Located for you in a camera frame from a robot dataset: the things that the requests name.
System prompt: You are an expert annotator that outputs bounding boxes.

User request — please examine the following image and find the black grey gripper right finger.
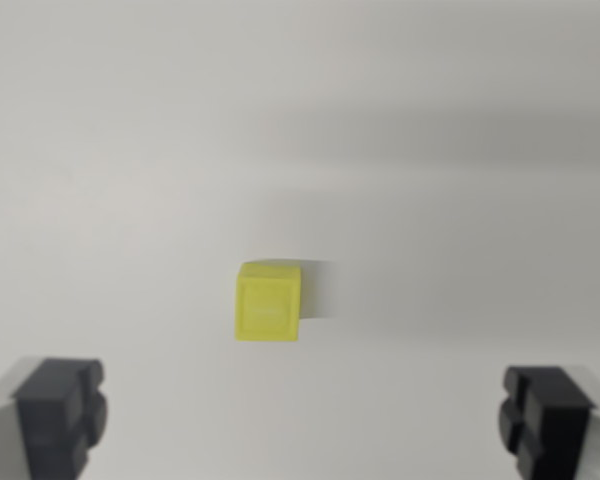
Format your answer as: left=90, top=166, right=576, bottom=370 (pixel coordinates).
left=498, top=363, right=600, bottom=480

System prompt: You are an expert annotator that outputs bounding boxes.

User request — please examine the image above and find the black grey gripper left finger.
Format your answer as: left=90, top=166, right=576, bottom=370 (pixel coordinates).
left=0, top=355, right=109, bottom=480

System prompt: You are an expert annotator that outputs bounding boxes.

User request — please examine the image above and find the yellow soft toy cube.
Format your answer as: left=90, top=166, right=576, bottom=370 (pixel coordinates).
left=234, top=260, right=302, bottom=344

